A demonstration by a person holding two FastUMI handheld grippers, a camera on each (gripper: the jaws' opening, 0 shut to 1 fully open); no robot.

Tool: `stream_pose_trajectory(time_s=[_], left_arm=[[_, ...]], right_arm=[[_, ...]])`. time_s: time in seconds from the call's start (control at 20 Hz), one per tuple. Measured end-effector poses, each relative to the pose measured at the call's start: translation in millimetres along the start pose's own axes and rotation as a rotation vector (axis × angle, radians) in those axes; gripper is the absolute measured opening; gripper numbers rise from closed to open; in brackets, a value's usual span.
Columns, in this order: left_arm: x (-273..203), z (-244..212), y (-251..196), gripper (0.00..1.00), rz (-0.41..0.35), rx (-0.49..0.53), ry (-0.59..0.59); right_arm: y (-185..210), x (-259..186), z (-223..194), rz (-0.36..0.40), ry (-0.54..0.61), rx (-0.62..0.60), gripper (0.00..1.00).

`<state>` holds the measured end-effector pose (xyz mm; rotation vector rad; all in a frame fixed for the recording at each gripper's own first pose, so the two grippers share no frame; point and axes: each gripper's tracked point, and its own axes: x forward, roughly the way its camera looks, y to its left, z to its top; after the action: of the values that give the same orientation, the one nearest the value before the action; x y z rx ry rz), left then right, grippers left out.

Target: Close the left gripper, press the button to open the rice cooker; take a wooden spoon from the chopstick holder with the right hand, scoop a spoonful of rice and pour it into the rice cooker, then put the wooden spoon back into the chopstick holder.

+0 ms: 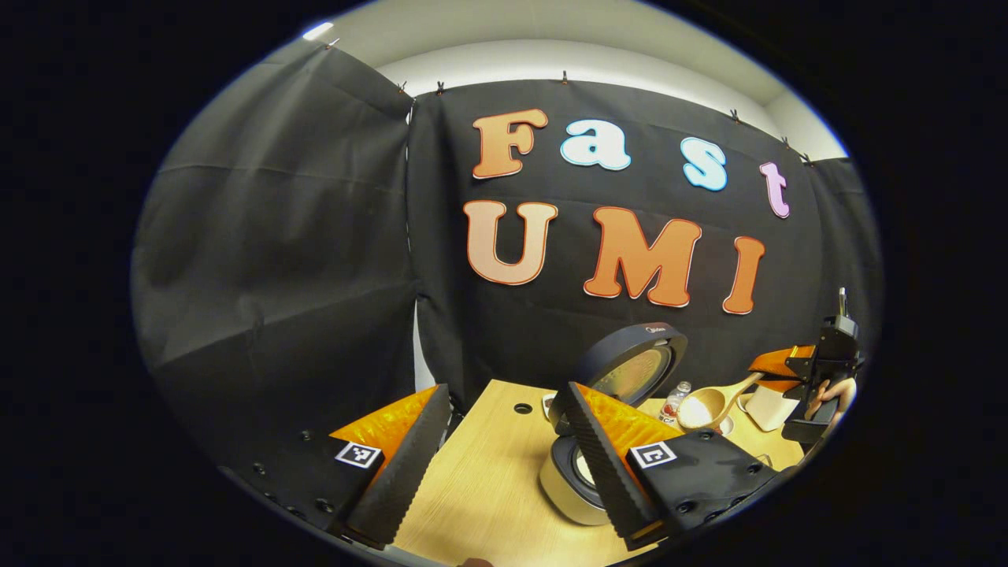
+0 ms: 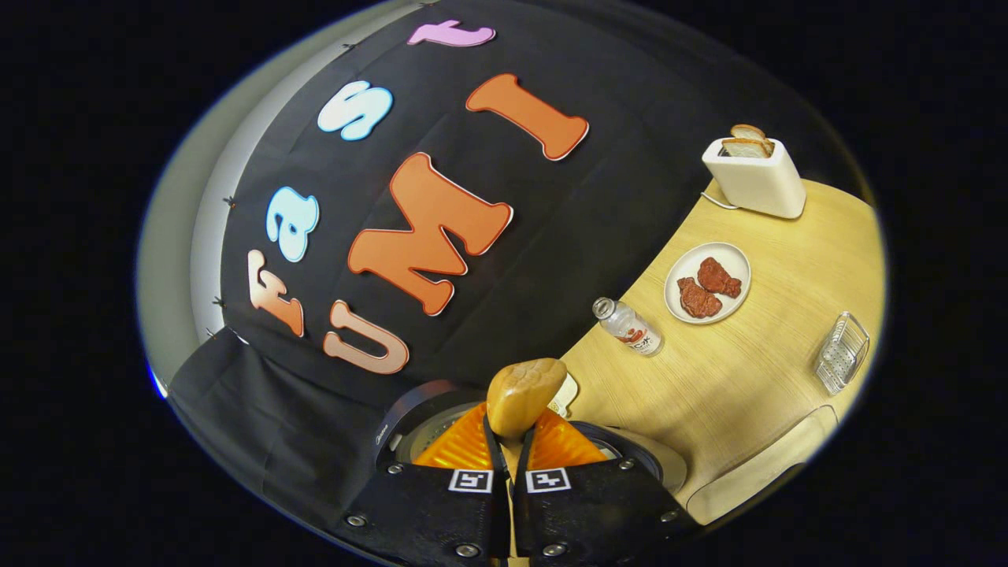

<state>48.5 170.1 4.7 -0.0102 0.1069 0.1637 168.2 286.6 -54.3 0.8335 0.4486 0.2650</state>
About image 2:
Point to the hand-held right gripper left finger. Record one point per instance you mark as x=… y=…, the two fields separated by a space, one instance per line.
x=433 y=512

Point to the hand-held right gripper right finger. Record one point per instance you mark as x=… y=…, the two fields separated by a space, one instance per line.
x=598 y=512

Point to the dark grey rice cooker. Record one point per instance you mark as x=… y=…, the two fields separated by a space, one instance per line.
x=394 y=425

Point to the wooden spoon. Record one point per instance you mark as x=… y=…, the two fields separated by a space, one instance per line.
x=524 y=394

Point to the cream rice box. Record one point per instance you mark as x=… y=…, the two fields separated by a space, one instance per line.
x=756 y=468

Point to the white divided condiment dish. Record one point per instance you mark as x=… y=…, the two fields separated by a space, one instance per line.
x=567 y=394

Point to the small clear drink bottle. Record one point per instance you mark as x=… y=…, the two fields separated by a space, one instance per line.
x=630 y=327

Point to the white round plate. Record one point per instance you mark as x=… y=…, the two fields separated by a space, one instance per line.
x=685 y=264

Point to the white toaster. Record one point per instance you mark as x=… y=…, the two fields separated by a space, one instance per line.
x=756 y=185

